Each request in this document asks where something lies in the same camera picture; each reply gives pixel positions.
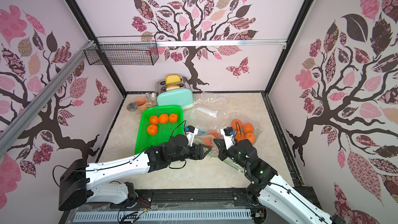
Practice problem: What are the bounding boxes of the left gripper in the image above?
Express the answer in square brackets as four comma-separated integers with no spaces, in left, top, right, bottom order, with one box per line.
[168,143,211,163]

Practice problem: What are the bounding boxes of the clear green-zip bag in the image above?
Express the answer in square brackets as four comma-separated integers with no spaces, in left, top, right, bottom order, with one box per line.
[193,130,244,173]

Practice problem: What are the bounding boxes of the orange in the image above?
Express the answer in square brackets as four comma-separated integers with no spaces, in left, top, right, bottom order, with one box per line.
[169,114,179,123]
[147,124,158,135]
[149,115,159,125]
[159,114,169,124]

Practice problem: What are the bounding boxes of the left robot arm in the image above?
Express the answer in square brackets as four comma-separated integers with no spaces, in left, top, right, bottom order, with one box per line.
[58,134,211,211]

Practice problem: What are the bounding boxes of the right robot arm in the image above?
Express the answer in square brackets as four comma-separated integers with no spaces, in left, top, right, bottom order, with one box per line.
[214,136,345,224]

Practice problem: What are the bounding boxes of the clear green-strip bag of oranges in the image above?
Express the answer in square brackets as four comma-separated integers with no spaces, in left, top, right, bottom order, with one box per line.
[230,115,263,145]

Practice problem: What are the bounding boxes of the green plastic basket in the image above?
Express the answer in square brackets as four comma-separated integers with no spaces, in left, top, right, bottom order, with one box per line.
[135,105,184,155]

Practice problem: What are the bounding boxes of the mint green toaster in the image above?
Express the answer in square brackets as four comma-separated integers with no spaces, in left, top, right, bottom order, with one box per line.
[155,76,194,110]

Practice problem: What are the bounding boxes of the pink ceramic mug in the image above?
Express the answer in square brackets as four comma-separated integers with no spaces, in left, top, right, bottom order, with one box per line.
[134,97,153,114]

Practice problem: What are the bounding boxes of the yellow toast slice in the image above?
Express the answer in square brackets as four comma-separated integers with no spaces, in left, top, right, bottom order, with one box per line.
[165,74,181,85]

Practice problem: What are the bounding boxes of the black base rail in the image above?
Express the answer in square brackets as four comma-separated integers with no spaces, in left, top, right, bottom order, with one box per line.
[58,188,324,224]

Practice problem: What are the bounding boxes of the white slotted cable duct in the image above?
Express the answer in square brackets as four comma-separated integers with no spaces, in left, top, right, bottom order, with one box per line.
[70,209,252,224]

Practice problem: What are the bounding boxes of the black wire wall basket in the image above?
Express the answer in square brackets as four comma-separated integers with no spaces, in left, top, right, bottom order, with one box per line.
[84,34,160,66]

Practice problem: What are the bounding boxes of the aluminium rail bar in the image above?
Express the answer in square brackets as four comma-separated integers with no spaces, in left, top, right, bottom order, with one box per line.
[1,40,94,156]

